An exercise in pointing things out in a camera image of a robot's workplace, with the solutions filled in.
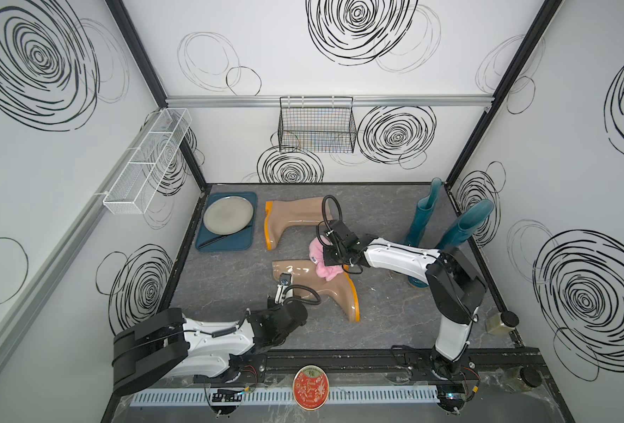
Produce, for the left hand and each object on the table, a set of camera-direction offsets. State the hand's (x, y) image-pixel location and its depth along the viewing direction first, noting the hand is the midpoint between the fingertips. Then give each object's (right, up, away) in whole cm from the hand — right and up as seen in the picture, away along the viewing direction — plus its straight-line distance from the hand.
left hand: (294, 290), depth 85 cm
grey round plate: (-29, +24, +23) cm, 45 cm away
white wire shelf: (-55, +33, +2) cm, 64 cm away
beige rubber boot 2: (-8, +24, +25) cm, 36 cm away
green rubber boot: (+58, +22, +1) cm, 62 cm away
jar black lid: (+58, -16, -20) cm, 64 cm away
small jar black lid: (+60, -6, -11) cm, 62 cm away
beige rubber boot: (+2, +3, +11) cm, 11 cm away
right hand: (+11, +10, +6) cm, 16 cm away
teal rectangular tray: (-23, +14, +17) cm, 32 cm away
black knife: (-30, +16, +17) cm, 38 cm away
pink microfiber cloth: (+7, +10, +6) cm, 14 cm away
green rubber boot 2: (+40, +27, -6) cm, 49 cm away
